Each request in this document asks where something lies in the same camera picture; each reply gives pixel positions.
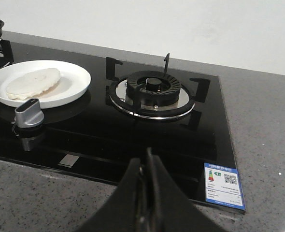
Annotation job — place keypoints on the black pan support grate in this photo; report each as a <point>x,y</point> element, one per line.
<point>2,53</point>
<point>115,96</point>

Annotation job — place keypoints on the white round plate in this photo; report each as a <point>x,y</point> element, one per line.
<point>73,83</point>

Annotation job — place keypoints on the blue energy label sticker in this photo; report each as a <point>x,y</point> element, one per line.
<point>223,187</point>

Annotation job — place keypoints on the right black pan support grate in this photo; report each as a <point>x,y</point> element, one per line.
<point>115,96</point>

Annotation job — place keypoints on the right black gas burner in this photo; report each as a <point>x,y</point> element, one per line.
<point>153,87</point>

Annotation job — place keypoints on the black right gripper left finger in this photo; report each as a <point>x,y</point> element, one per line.
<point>118,213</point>

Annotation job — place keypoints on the fried egg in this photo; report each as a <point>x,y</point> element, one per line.
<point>33,83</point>

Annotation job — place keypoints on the right silver stove knob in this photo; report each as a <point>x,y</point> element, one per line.
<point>29,114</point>

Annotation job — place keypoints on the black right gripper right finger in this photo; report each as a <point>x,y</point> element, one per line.
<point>166,208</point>

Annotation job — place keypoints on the black glass gas cooktop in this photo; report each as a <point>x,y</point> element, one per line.
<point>87,138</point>

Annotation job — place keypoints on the left black pan support grate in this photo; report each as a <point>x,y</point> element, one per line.
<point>2,53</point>

